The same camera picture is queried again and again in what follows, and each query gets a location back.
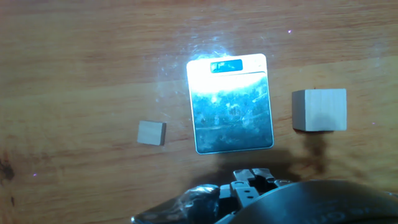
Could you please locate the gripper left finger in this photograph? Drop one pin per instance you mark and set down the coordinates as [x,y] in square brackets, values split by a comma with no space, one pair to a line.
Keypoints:
[242,194]

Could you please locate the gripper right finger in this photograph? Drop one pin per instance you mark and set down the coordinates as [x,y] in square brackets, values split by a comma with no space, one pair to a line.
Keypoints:
[267,175]

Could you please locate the medium wooden cube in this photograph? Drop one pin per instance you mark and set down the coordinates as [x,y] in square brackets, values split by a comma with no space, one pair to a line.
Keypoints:
[321,109]

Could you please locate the small wooden cube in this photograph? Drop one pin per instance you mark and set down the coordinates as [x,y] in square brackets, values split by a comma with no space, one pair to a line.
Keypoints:
[151,133]

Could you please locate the silver pocket scale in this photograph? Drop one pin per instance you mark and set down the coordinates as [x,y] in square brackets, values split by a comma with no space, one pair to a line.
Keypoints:
[231,118]

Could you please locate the glossy wooden board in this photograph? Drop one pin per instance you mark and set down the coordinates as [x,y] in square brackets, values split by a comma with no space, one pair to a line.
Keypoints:
[77,77]

